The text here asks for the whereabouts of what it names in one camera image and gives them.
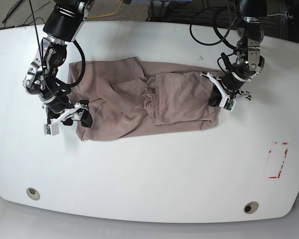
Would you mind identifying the red tape rectangle marking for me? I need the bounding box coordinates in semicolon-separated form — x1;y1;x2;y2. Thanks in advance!
265;141;289;179

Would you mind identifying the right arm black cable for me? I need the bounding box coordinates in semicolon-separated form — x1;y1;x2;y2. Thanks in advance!
64;41;87;89

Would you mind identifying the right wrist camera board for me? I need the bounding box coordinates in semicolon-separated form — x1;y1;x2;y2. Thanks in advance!
43;124;59;136

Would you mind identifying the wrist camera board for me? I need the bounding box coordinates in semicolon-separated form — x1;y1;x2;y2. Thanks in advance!
224;98;236;112
43;124;59;136

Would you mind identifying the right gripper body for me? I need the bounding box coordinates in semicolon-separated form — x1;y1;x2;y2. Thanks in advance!
49;101;89;124

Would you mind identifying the table grommet hole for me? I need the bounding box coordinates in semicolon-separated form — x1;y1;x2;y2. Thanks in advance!
26;188;40;201
243;201;259;214

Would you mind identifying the yellow cable on floor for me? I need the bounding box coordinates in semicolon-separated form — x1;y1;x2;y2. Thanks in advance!
89;0;123;20

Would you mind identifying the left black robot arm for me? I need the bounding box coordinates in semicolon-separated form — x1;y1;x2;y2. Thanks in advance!
202;0;267;111

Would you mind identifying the right table grommet hole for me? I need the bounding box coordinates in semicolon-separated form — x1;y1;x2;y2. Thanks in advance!
243;201;259;214

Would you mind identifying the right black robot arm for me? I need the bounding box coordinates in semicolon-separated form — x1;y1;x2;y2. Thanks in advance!
23;0;94;134

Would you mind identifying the left table grommet hole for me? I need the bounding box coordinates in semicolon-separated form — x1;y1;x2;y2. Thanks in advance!
26;188;40;201

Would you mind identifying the mauve t-shirt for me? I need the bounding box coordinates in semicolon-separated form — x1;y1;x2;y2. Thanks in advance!
69;57;220;141

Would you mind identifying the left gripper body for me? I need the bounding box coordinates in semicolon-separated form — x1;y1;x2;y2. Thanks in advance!
200;72;252;106

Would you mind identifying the black floor cable left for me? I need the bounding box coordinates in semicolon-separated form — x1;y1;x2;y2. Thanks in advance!
2;0;52;25

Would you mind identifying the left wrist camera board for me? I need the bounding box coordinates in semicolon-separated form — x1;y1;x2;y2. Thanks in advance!
224;98;236;112

